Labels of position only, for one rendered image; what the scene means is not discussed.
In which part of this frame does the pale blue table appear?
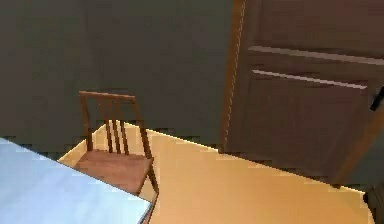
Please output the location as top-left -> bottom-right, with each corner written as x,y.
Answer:
0,137 -> 154,224

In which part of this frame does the black door handle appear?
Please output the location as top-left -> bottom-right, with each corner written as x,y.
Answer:
369,85 -> 384,112

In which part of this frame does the brown wooden chair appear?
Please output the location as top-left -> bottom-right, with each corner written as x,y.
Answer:
73,90 -> 160,196

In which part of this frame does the dark brown room door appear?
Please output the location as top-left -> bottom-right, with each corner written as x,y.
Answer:
218,0 -> 384,190

